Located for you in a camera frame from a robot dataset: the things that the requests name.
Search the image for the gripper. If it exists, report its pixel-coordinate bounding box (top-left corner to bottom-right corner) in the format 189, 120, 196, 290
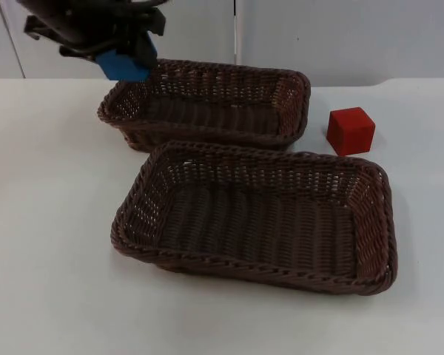
23, 0, 168, 72

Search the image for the blue cube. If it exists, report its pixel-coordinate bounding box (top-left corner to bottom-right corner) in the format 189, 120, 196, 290
95, 35, 159, 83

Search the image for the red cube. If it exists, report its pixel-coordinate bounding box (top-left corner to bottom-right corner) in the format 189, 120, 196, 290
325, 106, 377, 156

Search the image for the dark brown wicker basket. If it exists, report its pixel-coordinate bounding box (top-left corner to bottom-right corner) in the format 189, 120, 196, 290
96, 58, 312, 153
110, 140, 400, 299

